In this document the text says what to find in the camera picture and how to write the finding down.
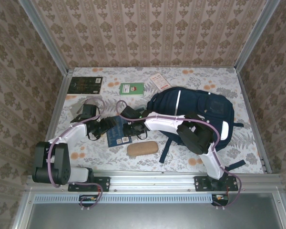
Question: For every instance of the blue book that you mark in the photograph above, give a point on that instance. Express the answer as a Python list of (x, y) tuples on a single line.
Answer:
[(115, 137)]

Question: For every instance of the cork glasses case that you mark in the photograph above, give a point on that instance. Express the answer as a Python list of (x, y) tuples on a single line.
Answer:
[(141, 149)]

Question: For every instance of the green book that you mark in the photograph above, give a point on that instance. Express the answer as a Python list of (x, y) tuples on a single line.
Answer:
[(138, 86)]

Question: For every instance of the black book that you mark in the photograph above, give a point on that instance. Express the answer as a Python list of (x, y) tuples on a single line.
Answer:
[(84, 86)]

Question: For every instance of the white red card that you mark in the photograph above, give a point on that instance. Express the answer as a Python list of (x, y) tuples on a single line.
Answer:
[(159, 82)]

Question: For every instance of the navy blue backpack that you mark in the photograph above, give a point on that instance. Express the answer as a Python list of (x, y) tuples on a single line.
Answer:
[(195, 102)]

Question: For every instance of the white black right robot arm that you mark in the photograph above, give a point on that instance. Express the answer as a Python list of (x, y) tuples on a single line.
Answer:
[(162, 124)]

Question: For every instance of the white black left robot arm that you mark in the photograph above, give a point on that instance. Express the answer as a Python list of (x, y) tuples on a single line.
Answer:
[(74, 133)]

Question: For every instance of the small wiring connector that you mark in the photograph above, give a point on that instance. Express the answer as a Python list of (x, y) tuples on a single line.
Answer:
[(219, 197), (87, 198)]

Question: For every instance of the grey metal panel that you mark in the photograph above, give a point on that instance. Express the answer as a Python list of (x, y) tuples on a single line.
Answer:
[(145, 217)]

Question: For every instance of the aluminium side rail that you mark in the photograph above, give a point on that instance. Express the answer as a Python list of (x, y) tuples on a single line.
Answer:
[(51, 124), (252, 119)]

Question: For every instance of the aluminium mounting rail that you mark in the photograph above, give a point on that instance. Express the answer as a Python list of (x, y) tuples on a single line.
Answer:
[(152, 182)]

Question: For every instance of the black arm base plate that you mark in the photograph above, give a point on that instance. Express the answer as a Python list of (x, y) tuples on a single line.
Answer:
[(201, 183), (105, 183)]

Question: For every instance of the aluminium back rail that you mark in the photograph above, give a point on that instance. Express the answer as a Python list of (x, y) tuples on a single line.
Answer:
[(157, 67)]

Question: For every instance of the aluminium frame post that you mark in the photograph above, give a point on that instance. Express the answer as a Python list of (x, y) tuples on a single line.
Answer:
[(257, 35), (45, 38)]

